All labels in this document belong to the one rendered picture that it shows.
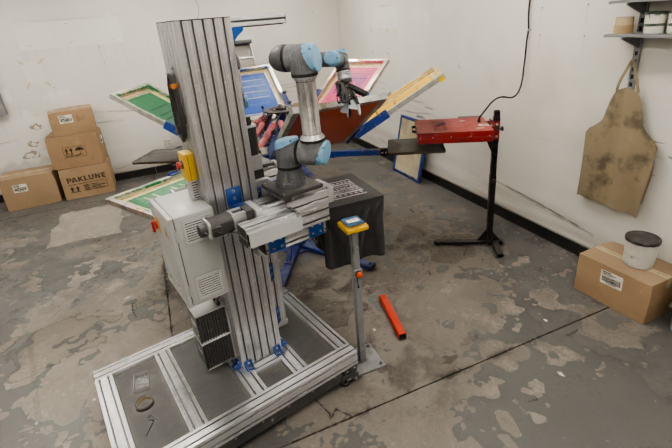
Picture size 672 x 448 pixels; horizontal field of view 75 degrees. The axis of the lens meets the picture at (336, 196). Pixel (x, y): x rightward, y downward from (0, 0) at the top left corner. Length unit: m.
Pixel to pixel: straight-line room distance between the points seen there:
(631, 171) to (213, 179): 2.78
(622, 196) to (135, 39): 5.92
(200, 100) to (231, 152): 0.28
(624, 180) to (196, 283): 2.89
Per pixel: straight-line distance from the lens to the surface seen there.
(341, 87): 2.34
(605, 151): 3.72
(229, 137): 2.09
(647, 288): 3.42
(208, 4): 6.93
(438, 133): 3.49
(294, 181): 2.07
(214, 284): 2.24
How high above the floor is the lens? 2.00
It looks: 22 degrees down
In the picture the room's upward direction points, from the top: 5 degrees counter-clockwise
